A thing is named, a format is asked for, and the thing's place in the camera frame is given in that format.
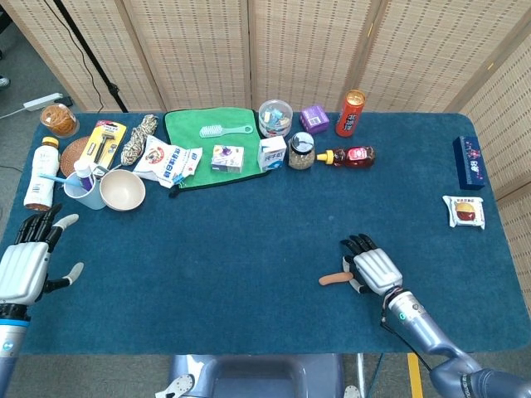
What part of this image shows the honey bottle with yellow cap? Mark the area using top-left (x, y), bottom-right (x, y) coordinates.
top-left (316, 145), bottom-right (377, 169)

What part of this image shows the white drink bottle yellow cap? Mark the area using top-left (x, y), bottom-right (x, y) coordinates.
top-left (23, 136), bottom-right (61, 212)

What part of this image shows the glass jar with black lid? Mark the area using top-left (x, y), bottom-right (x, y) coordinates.
top-left (288, 131), bottom-right (315, 171)

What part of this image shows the beige bowl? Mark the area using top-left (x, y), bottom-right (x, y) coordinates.
top-left (99, 168), bottom-right (147, 212)

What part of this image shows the white power strip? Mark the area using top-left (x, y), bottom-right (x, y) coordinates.
top-left (23, 93), bottom-right (64, 112)

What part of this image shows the light blue cup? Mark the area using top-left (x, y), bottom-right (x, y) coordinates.
top-left (63, 171), bottom-right (107, 211)

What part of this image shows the white blue milk carton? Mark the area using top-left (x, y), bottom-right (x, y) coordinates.
top-left (256, 135), bottom-right (289, 172)

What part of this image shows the round woven coaster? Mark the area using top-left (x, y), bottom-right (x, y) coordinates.
top-left (60, 135), bottom-right (92, 178)

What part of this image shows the green towel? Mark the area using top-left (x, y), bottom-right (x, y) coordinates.
top-left (163, 106), bottom-right (270, 199)

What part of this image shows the braided multicolour rope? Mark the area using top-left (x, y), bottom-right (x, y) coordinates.
top-left (119, 114), bottom-right (160, 167)

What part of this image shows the orange soda can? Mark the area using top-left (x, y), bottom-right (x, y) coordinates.
top-left (334, 90), bottom-right (367, 138)

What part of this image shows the white snack packet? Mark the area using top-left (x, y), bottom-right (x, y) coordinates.
top-left (441, 195), bottom-right (485, 231)

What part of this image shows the yellow razor package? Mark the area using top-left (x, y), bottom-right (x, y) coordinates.
top-left (78, 119), bottom-right (128, 171)

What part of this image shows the dark blue long box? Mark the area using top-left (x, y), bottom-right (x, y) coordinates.
top-left (451, 135), bottom-right (487, 191)

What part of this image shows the tan sausage-shaped toy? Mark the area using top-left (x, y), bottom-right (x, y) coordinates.
top-left (319, 271), bottom-right (353, 287)

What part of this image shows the clear jar of orange snack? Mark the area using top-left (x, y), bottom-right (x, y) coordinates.
top-left (39, 103), bottom-right (80, 139)

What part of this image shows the white table leg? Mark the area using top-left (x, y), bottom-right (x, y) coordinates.
top-left (355, 352), bottom-right (367, 398)

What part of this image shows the bamboo folding screen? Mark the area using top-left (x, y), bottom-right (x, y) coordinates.
top-left (0, 0), bottom-right (531, 299)

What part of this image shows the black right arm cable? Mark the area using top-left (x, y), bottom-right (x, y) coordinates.
top-left (380, 304), bottom-right (432, 372)

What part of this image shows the blue table cloth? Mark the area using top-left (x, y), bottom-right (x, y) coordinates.
top-left (0, 110), bottom-right (522, 357)

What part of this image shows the blue toothbrush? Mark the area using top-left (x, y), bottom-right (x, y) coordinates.
top-left (38, 173), bottom-right (80, 186)

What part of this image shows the black tripod stand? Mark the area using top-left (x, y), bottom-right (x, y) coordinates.
top-left (53, 0), bottom-right (129, 114)

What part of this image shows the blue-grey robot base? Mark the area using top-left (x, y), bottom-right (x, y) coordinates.
top-left (155, 354), bottom-right (362, 398)

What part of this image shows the clear plastic tub with items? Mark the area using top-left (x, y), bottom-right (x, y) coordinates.
top-left (258, 99), bottom-right (294, 138)

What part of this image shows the small purple white box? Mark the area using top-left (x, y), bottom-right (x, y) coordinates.
top-left (210, 144), bottom-right (246, 174)

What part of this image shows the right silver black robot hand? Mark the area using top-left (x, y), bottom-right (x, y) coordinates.
top-left (339, 234), bottom-right (404, 296)

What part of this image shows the mint green brush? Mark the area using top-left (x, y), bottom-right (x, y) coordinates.
top-left (199, 124), bottom-right (254, 139)

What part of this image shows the white bag with blue text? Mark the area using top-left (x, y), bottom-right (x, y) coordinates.
top-left (132, 134), bottom-right (204, 190)

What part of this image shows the purple white toothpaste tube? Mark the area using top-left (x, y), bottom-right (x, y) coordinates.
top-left (73, 159), bottom-right (97, 192)

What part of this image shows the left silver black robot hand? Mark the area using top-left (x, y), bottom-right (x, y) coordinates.
top-left (0, 202), bottom-right (85, 306)

